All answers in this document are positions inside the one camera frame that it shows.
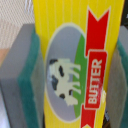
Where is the grey teal gripper right finger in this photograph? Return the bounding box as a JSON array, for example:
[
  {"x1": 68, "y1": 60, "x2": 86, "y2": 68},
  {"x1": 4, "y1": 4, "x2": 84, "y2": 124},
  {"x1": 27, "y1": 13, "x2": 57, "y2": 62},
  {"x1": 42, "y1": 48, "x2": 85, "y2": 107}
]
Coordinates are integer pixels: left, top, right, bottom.
[{"x1": 106, "y1": 26, "x2": 128, "y2": 128}]

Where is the grey teal gripper left finger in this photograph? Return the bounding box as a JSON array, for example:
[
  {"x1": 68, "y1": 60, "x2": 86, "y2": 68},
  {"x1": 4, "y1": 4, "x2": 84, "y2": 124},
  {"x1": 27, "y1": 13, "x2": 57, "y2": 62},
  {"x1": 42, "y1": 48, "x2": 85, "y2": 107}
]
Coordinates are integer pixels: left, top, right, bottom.
[{"x1": 0, "y1": 24, "x2": 44, "y2": 128}]

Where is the yellow butter box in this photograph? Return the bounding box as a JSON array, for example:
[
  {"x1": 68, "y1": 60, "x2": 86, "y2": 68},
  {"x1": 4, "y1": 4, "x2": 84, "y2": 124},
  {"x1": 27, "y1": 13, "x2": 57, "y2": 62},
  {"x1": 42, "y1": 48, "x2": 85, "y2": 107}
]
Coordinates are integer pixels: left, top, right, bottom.
[{"x1": 33, "y1": 0, "x2": 125, "y2": 128}]

